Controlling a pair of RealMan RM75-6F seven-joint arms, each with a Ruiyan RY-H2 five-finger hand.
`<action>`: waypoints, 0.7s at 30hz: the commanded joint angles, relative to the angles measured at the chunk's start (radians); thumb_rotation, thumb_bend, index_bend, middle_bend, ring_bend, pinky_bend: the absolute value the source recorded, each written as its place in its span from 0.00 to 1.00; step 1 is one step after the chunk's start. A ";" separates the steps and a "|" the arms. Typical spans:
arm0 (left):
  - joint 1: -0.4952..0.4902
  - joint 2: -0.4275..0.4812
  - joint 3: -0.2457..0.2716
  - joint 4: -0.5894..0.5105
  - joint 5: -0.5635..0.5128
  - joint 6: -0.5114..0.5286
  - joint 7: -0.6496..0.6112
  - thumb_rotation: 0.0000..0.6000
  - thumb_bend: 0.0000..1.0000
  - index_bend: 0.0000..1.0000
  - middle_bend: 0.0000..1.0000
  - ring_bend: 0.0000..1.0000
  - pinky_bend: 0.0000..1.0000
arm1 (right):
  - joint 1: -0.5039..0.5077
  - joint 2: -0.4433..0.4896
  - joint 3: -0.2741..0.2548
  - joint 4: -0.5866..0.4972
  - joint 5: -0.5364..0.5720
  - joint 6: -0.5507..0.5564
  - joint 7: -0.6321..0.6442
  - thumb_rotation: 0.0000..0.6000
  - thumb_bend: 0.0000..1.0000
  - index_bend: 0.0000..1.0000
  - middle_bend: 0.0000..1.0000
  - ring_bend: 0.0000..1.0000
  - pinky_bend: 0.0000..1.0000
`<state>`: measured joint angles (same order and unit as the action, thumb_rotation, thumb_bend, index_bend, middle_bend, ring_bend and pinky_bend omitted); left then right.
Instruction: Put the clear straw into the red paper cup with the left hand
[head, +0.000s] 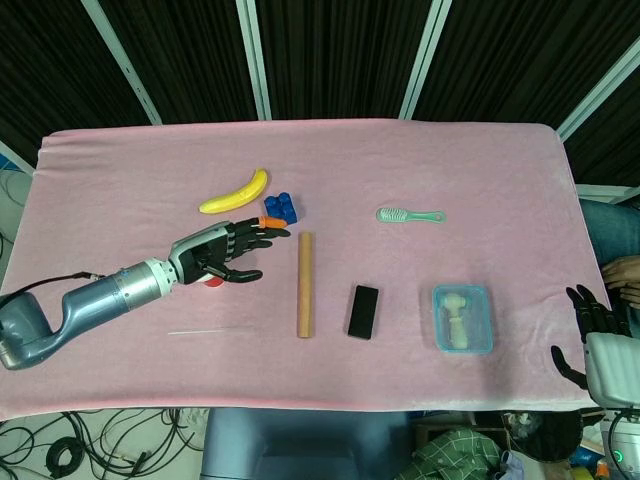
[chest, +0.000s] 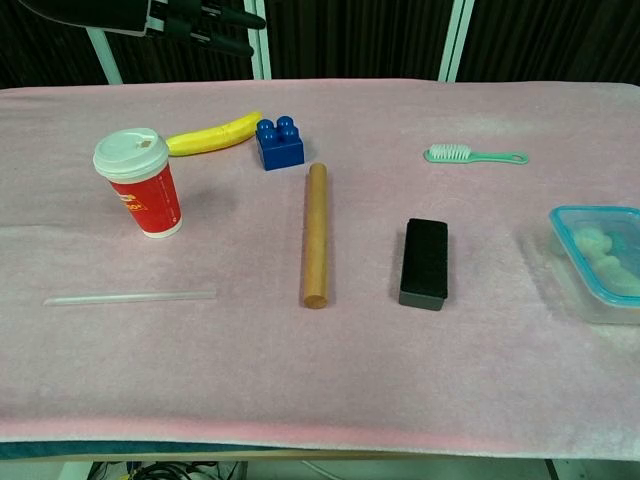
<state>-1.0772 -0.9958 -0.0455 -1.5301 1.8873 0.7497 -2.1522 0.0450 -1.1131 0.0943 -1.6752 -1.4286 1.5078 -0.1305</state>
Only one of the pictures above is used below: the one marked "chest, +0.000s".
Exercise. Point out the clear container with blue rim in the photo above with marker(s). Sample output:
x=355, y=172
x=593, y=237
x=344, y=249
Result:
x=595, y=265

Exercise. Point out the black whiteboard eraser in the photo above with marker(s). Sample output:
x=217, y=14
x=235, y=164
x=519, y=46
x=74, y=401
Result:
x=425, y=262

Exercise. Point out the yellow toy banana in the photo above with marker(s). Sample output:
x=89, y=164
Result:
x=210, y=138

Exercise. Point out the blue toy building block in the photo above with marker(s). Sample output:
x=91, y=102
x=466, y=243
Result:
x=280, y=147

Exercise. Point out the red paper cup white lid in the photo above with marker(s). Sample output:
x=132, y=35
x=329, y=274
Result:
x=150, y=200

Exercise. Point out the pink tablecloth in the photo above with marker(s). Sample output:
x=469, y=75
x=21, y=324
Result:
x=320, y=360

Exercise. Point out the left black grey robot hand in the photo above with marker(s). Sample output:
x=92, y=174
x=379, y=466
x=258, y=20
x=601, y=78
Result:
x=125, y=15

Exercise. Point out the translucent plastic straw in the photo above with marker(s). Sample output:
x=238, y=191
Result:
x=130, y=297

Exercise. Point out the wooden rolling pin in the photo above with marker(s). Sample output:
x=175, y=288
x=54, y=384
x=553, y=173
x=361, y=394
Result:
x=316, y=235

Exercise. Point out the white frame post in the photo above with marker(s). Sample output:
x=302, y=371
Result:
x=108, y=60
x=455, y=40
x=259, y=40

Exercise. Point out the mint green brush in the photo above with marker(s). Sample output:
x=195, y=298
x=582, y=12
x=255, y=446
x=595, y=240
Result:
x=470, y=156

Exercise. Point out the cream toy inside container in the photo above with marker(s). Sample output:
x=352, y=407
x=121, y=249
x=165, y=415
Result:
x=605, y=255

